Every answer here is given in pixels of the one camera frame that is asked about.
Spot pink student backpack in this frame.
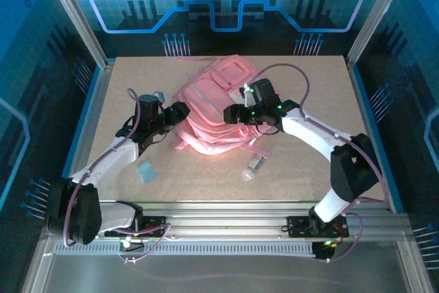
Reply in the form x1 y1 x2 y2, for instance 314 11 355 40
171 54 272 160

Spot small clear glue bottle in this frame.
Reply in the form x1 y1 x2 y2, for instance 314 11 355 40
241 155 268 181

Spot blue sticky note pad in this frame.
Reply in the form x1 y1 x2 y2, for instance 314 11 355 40
136 161 158 184

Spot black controller box with lights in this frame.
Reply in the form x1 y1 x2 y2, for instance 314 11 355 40
312 240 339 262

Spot grey metal tray panel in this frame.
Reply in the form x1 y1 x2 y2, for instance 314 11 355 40
20 231 433 293

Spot aluminium side rail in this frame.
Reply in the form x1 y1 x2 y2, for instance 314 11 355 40
67 58 117 213

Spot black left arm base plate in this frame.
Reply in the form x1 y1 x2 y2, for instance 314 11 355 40
104 215 168 239

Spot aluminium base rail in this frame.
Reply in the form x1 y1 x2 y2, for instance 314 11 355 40
44 202 411 239

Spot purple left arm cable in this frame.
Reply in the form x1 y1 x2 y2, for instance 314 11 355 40
63 89 174 266

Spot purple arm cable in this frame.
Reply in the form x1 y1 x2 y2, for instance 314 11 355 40
63 89 174 266
253 62 390 265

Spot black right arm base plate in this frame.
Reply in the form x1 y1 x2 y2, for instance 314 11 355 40
287 215 350 239

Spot aluminium frame post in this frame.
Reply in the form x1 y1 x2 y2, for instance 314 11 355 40
38 0 108 69
346 0 414 64

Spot slotted grey cable duct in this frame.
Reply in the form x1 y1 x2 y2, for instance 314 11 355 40
54 243 318 256

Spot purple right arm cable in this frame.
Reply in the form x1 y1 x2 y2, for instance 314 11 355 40
253 62 390 265

